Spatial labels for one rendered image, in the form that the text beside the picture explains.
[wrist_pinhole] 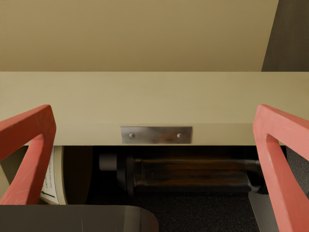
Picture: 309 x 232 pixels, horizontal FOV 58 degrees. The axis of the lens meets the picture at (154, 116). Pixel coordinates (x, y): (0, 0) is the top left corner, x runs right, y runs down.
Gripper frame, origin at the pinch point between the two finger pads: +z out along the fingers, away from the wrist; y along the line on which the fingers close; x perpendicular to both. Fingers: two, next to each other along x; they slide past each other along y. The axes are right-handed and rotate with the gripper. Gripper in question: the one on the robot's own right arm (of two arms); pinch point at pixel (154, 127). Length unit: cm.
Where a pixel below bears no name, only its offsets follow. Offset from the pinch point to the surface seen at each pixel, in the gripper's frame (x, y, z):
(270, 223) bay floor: 32.5, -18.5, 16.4
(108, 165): 23.1, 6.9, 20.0
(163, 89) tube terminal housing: 8.8, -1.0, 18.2
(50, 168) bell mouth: 18.4, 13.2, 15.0
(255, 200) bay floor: 34.7, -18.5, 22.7
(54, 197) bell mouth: 22.4, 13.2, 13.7
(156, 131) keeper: 9.8, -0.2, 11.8
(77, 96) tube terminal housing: 8.8, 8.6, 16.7
